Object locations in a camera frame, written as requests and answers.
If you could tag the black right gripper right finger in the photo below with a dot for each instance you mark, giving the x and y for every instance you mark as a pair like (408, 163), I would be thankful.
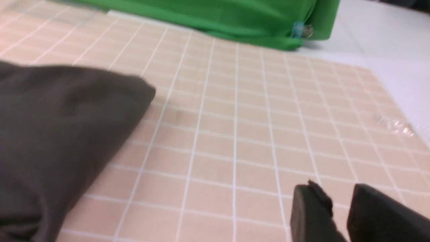
(375, 217)

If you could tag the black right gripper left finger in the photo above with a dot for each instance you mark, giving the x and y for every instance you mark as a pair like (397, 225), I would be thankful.
(312, 215)

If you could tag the dark gray long-sleeve top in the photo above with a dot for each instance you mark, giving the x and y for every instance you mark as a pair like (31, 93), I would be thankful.
(60, 125)

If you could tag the beige grid tablecloth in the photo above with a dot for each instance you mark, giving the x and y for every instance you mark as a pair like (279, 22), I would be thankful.
(232, 130)

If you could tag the green backdrop cloth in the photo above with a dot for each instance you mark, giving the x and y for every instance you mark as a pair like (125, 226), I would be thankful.
(266, 23)

